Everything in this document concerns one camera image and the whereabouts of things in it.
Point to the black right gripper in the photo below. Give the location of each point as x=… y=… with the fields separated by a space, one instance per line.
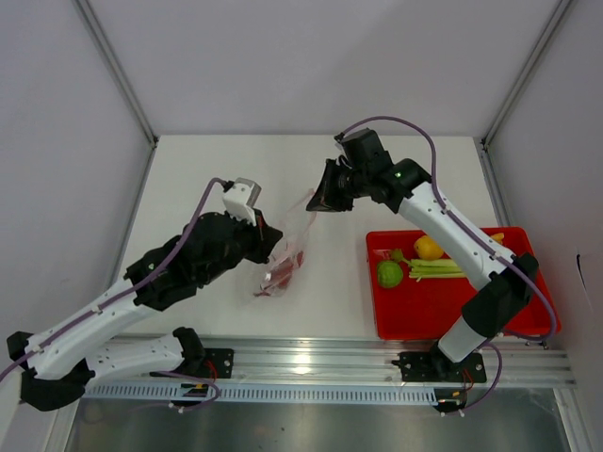
x=327 y=199

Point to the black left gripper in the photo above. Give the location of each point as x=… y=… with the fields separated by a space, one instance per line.
x=266 y=237

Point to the clear zip top bag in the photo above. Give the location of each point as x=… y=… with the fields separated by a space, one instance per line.
x=295 y=225

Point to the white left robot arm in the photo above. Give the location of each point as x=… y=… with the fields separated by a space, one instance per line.
x=59 y=365

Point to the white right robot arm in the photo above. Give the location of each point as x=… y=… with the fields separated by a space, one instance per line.
x=504 y=281

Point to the orange toy food piece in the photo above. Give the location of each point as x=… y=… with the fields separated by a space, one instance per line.
x=498 y=237

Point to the green bumpy custard apple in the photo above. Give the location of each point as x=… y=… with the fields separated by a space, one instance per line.
x=389 y=274

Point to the yellow lemon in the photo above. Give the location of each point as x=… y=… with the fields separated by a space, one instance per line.
x=427 y=249

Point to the green celery stalk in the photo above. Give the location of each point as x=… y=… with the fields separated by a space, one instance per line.
x=420 y=269

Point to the red plastic tray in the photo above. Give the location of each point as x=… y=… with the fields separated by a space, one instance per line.
x=425 y=310

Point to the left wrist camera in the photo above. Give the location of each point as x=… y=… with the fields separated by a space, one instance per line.
x=239 y=198

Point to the aluminium rail frame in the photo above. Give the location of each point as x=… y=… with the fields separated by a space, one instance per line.
x=367 y=361

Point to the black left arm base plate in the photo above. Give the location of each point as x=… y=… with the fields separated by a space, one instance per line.
x=217 y=363

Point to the right aluminium corner post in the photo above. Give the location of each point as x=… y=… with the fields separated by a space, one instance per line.
x=528 y=69

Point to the aluminium corner post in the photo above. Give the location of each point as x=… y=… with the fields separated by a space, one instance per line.
x=110 y=58
x=528 y=69

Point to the white slotted cable duct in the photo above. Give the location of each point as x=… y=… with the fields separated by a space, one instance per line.
x=228 y=391

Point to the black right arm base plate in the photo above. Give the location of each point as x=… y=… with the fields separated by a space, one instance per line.
x=424 y=366

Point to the left aluminium corner post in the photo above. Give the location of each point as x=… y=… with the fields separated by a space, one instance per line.
x=110 y=58

